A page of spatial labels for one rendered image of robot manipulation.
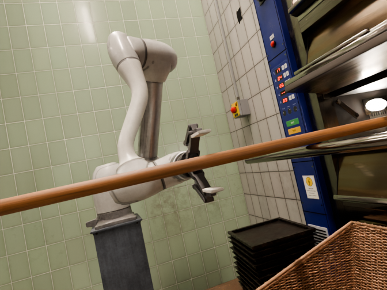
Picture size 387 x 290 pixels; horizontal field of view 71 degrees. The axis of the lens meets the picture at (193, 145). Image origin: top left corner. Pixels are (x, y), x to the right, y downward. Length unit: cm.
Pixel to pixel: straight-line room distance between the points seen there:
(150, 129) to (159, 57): 33
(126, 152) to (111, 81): 105
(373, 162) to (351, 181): 11
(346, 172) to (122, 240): 96
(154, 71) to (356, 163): 89
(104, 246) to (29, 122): 97
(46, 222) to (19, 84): 85
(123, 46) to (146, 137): 42
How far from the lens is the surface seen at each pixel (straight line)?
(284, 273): 107
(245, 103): 169
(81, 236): 185
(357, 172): 118
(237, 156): 63
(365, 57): 93
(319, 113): 124
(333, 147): 67
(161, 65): 125
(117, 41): 119
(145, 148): 132
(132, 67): 111
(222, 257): 201
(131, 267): 130
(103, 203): 128
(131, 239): 128
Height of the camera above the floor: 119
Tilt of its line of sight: 4 degrees up
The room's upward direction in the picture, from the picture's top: 12 degrees counter-clockwise
